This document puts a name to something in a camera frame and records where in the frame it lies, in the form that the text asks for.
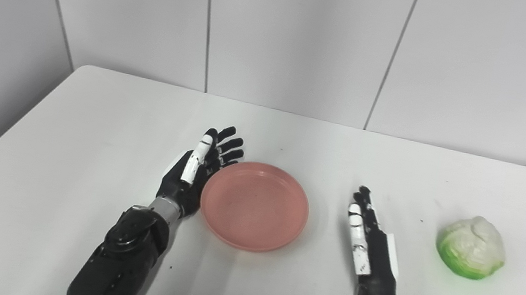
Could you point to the pink round plate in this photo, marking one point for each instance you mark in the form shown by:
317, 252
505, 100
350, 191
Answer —
253, 206

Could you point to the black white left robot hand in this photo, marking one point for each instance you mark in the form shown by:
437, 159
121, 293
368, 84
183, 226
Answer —
175, 186

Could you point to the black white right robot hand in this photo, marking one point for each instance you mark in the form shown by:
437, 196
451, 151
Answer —
378, 271

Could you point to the green white cabbage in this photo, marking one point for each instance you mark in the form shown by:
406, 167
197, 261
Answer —
471, 246

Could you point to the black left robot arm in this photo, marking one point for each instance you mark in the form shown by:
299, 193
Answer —
118, 262

